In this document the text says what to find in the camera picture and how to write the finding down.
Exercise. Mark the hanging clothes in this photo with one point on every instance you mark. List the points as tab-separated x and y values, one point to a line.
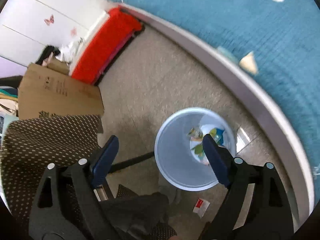
9	95

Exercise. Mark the pink butterfly sticker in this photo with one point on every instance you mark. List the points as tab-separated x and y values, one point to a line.
50	20

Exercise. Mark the red white scrap on floor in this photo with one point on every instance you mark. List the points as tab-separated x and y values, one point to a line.
201	207

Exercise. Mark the large cardboard box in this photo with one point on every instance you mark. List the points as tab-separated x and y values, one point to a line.
46	93

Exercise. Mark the light blue trash bin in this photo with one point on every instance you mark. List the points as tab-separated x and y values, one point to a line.
175	148

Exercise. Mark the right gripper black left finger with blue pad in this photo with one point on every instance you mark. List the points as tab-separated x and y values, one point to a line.
87	175

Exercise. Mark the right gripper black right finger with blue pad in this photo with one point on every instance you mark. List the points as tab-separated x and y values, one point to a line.
233	173

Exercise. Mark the white plastic bag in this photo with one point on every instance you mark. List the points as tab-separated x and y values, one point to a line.
68	52

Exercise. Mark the small cardboard box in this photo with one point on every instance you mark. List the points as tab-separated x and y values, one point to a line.
54	64

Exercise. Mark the brown polka dot tablecloth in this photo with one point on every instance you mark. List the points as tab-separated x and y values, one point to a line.
30	145

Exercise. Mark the red covered bench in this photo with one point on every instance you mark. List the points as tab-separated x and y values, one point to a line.
98	52

